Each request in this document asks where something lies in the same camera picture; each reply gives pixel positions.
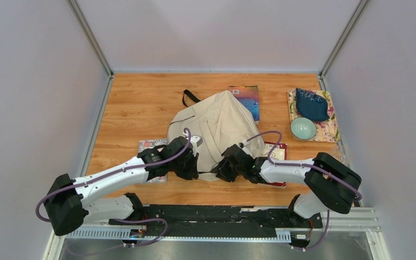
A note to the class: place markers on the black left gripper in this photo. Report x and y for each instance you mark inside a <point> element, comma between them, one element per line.
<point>192,174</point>

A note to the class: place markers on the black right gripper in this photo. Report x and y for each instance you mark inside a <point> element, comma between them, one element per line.
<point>222,171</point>

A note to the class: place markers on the blue sunset cover book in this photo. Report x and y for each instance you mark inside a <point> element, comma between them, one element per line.
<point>248,96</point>

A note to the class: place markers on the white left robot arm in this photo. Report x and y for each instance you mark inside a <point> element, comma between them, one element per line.
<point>72,202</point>

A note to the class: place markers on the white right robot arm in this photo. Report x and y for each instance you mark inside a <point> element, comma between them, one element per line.
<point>333,186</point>

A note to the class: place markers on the red and white book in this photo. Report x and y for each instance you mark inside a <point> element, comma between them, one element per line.
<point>279,153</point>

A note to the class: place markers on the clear drinking glass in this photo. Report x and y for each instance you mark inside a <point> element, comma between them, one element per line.
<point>342,154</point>

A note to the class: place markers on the floral placemat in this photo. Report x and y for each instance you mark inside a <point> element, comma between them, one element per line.
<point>327,131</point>

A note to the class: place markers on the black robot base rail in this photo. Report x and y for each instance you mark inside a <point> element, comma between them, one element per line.
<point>219,221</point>

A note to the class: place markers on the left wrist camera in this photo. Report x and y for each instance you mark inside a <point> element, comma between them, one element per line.
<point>195,140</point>

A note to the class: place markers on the dark blue embroidered pouch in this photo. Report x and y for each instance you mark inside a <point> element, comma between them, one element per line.
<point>311,106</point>

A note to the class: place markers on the beige canvas backpack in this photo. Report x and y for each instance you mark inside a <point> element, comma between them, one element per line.
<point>221,121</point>

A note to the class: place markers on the light green ceramic bowl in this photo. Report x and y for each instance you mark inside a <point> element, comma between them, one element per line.
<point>303,128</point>

